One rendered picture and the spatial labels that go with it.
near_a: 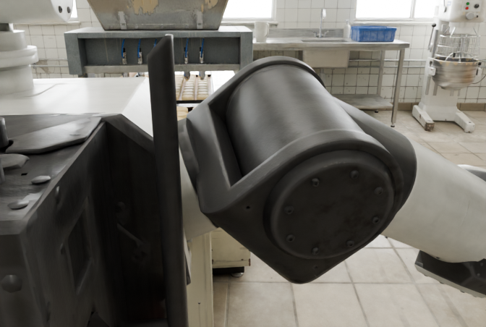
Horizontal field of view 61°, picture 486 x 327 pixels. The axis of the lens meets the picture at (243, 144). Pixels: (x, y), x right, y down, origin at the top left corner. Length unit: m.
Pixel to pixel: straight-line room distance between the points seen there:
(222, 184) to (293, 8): 4.75
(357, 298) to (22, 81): 1.89
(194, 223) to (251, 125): 0.08
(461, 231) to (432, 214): 0.04
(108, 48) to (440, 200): 1.56
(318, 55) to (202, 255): 3.49
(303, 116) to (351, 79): 4.93
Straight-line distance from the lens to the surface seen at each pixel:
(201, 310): 1.28
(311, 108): 0.27
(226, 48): 1.74
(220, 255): 2.00
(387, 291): 2.16
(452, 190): 0.38
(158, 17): 1.72
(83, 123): 0.23
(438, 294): 2.23
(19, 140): 0.21
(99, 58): 1.80
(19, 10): 0.32
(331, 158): 0.23
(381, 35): 4.63
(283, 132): 0.25
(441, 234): 0.39
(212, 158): 0.28
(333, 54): 4.45
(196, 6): 1.69
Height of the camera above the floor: 1.30
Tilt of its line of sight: 20 degrees down
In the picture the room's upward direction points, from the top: straight up
